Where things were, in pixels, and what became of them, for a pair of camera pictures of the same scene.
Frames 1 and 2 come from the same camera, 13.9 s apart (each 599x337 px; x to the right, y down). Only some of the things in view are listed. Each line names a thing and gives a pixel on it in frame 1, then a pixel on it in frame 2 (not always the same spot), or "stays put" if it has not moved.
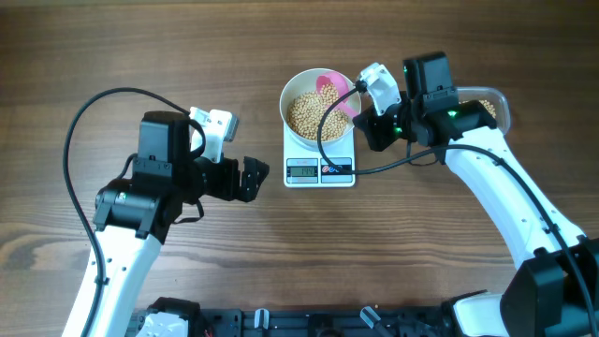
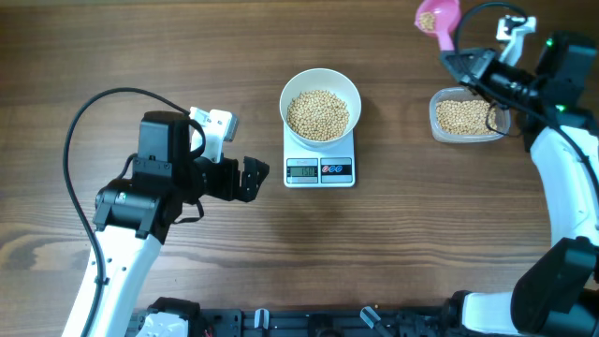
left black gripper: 228,188 stays put
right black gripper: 378,139 -> 483,64
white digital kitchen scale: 304,168 stays put
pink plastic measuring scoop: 342,88 -> 438,17
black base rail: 275,322 stays put
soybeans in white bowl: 305,110 stays put
